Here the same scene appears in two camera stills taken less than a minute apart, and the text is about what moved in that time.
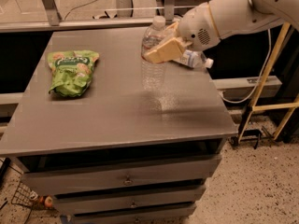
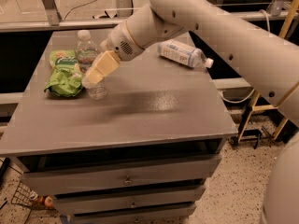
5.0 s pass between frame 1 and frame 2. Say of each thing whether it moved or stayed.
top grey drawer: stayed
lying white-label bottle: stayed
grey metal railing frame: stayed
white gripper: moved
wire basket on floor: stayed
